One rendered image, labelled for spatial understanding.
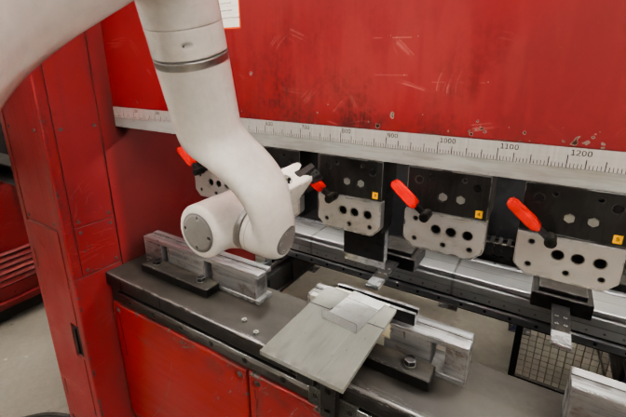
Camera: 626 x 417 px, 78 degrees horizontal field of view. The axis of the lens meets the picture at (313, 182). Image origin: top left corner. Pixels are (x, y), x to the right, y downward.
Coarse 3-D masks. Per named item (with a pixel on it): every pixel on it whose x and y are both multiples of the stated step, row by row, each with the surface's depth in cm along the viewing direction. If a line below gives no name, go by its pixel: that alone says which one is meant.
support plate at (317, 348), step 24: (312, 312) 85; (384, 312) 85; (288, 336) 77; (312, 336) 77; (336, 336) 77; (360, 336) 77; (288, 360) 71; (312, 360) 71; (336, 360) 71; (360, 360) 71; (336, 384) 66
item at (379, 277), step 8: (392, 240) 112; (400, 240) 112; (392, 248) 107; (400, 248) 107; (408, 248) 107; (416, 248) 108; (392, 256) 106; (400, 256) 105; (408, 256) 105; (416, 256) 105; (424, 256) 112; (392, 264) 104; (400, 264) 106; (408, 264) 104; (416, 264) 106; (376, 272) 101; (384, 272) 101; (392, 272) 102; (368, 280) 97; (376, 280) 97; (384, 280) 97; (376, 288) 94
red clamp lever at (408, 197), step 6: (396, 180) 73; (396, 186) 72; (402, 186) 72; (396, 192) 72; (402, 192) 71; (408, 192) 72; (402, 198) 72; (408, 198) 71; (414, 198) 71; (408, 204) 71; (414, 204) 71; (420, 210) 71; (426, 210) 71; (420, 216) 70; (426, 216) 70
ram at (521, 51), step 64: (256, 0) 82; (320, 0) 75; (384, 0) 69; (448, 0) 63; (512, 0) 59; (576, 0) 55; (128, 64) 110; (256, 64) 87; (320, 64) 78; (384, 64) 71; (448, 64) 66; (512, 64) 61; (576, 64) 56; (384, 128) 75; (448, 128) 68; (512, 128) 63; (576, 128) 58
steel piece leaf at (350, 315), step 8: (344, 304) 87; (352, 304) 87; (360, 304) 87; (328, 312) 82; (336, 312) 85; (344, 312) 85; (352, 312) 85; (360, 312) 85; (368, 312) 85; (376, 312) 85; (336, 320) 81; (344, 320) 79; (352, 320) 82; (360, 320) 82; (368, 320) 82; (344, 328) 80; (352, 328) 78; (360, 328) 80
